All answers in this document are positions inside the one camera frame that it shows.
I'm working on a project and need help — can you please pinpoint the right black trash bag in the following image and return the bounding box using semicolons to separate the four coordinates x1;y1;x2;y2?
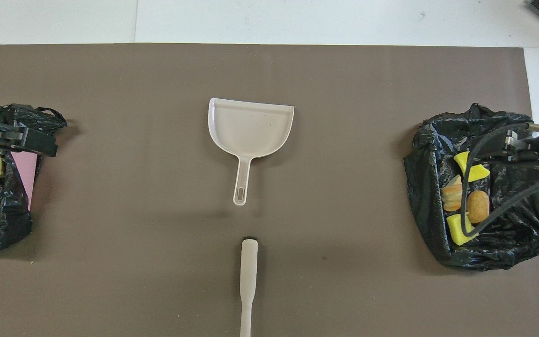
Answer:
404;103;539;271

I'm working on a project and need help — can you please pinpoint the beige brush with black bristles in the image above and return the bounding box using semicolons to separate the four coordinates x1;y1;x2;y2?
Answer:
240;236;259;337

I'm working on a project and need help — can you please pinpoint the brown oval toy bread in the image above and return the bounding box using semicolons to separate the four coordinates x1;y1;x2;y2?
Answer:
465;190;491;224

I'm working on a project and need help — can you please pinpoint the striped toy croissant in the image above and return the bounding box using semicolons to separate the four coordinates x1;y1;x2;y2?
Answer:
442;175;466;212

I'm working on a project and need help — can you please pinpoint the beige plastic dustpan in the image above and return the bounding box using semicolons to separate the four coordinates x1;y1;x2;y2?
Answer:
208;97;295;207

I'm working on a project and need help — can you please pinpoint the yellow sponge piece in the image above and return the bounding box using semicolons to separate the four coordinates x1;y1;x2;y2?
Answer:
446;212;479;246
453;151;491;183

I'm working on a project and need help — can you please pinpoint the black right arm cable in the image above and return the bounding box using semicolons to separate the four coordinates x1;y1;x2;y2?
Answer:
460;123;539;237

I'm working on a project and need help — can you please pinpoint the pink bin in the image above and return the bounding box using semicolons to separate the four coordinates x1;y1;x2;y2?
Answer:
11;151;38;211

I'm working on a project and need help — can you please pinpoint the brown table mat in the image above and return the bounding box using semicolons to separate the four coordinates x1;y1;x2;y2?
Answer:
0;44;539;337

